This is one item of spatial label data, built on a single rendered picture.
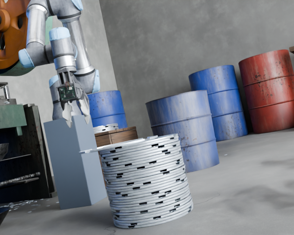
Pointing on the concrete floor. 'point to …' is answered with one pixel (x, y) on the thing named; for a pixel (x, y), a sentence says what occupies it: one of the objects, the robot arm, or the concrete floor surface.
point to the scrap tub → (187, 127)
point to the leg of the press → (23, 162)
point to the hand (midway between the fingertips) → (79, 122)
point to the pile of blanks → (147, 183)
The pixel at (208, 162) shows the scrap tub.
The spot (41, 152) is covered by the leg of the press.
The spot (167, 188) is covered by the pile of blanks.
